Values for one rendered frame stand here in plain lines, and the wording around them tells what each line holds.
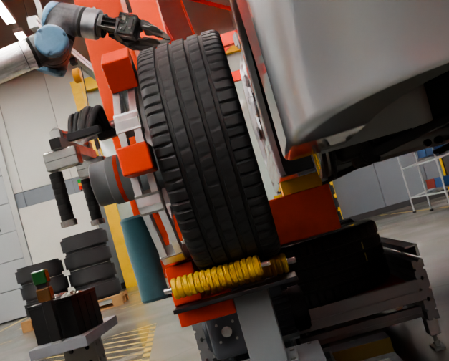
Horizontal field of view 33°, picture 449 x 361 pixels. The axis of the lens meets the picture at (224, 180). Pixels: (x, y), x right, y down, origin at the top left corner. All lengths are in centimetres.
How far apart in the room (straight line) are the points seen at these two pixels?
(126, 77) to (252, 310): 72
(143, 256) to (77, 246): 827
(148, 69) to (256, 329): 76
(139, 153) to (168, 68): 25
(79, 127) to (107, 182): 20
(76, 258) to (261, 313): 850
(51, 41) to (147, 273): 72
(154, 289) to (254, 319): 33
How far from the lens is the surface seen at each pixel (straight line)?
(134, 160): 181
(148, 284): 225
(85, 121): 201
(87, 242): 1049
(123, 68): 199
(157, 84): 191
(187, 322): 212
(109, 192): 213
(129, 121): 191
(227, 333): 241
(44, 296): 219
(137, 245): 224
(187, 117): 184
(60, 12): 229
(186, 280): 201
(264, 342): 211
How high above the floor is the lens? 64
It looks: 3 degrees up
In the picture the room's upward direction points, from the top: 16 degrees counter-clockwise
